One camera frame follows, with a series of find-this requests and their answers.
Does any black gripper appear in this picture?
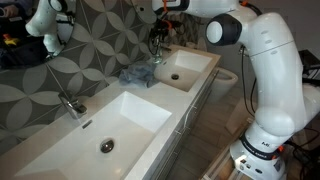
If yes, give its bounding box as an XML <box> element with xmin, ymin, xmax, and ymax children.
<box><xmin>149</xmin><ymin>20</ymin><xmax>182</xmax><ymax>43</ymax></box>

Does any clear glass pump bottle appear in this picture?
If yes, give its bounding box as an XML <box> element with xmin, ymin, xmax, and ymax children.
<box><xmin>153</xmin><ymin>36</ymin><xmax>162</xmax><ymax>64</ymax></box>

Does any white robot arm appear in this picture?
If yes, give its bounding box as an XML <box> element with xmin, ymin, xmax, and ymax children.
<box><xmin>152</xmin><ymin>0</ymin><xmax>320</xmax><ymax>180</ymax></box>

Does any chrome left tap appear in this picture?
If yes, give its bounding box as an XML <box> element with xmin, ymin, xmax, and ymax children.
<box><xmin>58</xmin><ymin>91</ymin><xmax>87</xmax><ymax>119</ymax></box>

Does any white right sink basin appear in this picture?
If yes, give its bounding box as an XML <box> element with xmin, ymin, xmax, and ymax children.
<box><xmin>154</xmin><ymin>50</ymin><xmax>211</xmax><ymax>92</ymax></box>

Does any white sink basin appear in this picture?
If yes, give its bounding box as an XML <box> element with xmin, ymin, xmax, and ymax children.
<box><xmin>14</xmin><ymin>91</ymin><xmax>171</xmax><ymax>180</ymax></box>
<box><xmin>154</xmin><ymin>50</ymin><xmax>211</xmax><ymax>92</ymax></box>

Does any chrome right sink drain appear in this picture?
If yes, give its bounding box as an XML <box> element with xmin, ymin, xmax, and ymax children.
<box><xmin>171</xmin><ymin>74</ymin><xmax>179</xmax><ymax>80</ymax></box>

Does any chrome sink drain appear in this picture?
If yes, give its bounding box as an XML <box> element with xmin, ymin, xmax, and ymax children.
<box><xmin>100</xmin><ymin>140</ymin><xmax>114</xmax><ymax>153</ymax></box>
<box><xmin>171</xmin><ymin>74</ymin><xmax>179</xmax><ymax>80</ymax></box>

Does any blue crumpled towel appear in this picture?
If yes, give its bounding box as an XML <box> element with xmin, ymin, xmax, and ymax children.
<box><xmin>119</xmin><ymin>61</ymin><xmax>158</xmax><ymax>88</ymax></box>

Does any white vanity cabinet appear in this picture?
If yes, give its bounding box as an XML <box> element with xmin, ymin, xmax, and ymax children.
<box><xmin>125</xmin><ymin>56</ymin><xmax>220</xmax><ymax>180</ymax></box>

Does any white toilet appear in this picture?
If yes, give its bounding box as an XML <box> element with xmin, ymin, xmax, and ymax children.
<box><xmin>208</xmin><ymin>67</ymin><xmax>238</xmax><ymax>103</ymax></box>

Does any white left sink basin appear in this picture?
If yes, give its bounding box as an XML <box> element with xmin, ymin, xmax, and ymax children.
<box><xmin>14</xmin><ymin>91</ymin><xmax>171</xmax><ymax>180</ymax></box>

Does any chrome left sink drain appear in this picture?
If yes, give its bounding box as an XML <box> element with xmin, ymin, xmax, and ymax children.
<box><xmin>100</xmin><ymin>140</ymin><xmax>114</xmax><ymax>153</ymax></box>

